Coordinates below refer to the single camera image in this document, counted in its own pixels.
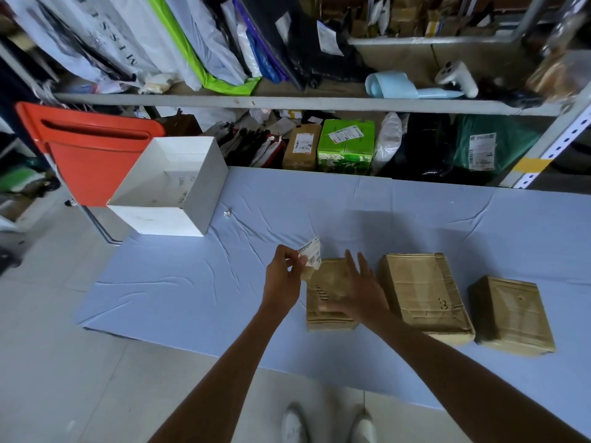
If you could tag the person's white shoe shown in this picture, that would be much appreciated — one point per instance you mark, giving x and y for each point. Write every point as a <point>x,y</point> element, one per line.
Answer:
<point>363,428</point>
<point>294,426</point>

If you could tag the white shipping label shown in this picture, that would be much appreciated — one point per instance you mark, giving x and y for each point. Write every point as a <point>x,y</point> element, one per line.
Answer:
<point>313,251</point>

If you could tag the green printed carton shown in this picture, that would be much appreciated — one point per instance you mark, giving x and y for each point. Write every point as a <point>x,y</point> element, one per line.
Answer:
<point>346,147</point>

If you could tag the small brown cardboard parcel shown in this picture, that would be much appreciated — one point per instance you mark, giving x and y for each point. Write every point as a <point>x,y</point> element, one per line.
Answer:
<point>328,281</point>

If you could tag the flat brown cardboard parcel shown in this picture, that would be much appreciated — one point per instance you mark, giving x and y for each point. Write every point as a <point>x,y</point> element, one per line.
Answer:
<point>512,316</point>

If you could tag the brown labelled shelf parcel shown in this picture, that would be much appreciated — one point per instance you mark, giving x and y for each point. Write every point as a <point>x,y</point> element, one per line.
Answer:
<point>301,147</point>

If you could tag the large brown taped parcel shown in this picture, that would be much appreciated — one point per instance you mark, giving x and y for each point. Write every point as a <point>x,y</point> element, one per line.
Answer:
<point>422,295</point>

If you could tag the person's right middle finger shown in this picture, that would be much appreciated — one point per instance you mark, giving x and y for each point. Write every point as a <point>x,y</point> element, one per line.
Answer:
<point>364,269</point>

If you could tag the dark green mailer bag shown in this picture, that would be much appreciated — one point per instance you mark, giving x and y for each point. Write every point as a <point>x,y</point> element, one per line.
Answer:
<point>512,142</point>

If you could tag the person's left forearm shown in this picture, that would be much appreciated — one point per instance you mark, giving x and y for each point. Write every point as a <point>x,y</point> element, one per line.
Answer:
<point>226,378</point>

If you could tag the blue plastic mailer bag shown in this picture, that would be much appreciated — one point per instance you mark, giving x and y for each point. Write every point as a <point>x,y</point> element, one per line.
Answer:
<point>263,59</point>

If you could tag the person's left fingers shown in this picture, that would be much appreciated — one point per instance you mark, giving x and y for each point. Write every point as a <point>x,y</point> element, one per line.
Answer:
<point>292,259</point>

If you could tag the light blue paper roll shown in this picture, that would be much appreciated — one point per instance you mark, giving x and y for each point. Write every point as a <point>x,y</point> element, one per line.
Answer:
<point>392,85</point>

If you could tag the person's left hand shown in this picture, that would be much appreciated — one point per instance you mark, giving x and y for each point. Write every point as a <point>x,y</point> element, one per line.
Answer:
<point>279,283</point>

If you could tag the pile of cardboard boxes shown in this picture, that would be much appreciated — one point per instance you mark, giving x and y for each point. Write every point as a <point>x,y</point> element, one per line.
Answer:
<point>406,16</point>

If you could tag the person's right hand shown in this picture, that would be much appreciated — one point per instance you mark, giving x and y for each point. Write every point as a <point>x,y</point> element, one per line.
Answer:
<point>364,299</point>

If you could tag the clear plastic bag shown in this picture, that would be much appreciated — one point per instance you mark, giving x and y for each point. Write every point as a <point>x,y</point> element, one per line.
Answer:
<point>561,55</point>

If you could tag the bright green plastic bag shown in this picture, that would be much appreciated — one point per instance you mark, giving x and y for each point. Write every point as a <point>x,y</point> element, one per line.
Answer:
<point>217,82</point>

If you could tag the black plastic bag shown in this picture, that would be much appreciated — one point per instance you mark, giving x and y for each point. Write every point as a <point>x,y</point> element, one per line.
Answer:
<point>427,145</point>

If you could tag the white printed plastic bag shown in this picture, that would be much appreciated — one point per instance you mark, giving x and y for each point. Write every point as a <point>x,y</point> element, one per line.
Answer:
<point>78,32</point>

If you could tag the white handheld controller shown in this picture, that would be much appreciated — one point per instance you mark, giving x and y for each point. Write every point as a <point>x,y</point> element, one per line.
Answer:
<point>459,78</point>

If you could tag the white grey mailer bag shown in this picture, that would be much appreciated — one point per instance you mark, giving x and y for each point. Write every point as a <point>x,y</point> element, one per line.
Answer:
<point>207,36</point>

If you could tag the grey metal shelf rack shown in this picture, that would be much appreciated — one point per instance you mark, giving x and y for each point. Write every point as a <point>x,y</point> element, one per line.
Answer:
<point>323,103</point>

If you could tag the person's right white shoe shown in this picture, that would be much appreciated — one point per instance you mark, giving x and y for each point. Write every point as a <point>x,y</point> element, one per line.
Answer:
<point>363,428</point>

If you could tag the person's right forearm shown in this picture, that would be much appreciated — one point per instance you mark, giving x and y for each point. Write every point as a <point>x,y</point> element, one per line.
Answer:
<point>461,387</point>

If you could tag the black labelled mailer bag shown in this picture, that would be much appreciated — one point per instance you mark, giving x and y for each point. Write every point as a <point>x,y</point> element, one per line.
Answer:
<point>300,46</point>

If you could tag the person's right thumb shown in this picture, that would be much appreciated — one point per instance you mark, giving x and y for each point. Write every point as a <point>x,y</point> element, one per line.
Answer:
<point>333,306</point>

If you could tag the pile of dark mailers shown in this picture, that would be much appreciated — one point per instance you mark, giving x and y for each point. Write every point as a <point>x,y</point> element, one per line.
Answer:
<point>249,145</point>

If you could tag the red plastic chair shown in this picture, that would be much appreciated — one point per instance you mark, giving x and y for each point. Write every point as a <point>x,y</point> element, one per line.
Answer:
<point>87,156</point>

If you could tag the person's left white shoe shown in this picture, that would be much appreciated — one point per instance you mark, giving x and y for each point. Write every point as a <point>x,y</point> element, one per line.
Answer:
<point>294,426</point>

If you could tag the light blue table cloth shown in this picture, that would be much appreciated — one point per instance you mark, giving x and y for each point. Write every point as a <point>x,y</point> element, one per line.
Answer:
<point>194,281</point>

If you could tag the white open cardboard box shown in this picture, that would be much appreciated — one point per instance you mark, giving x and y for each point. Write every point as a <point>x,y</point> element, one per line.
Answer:
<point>171,189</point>

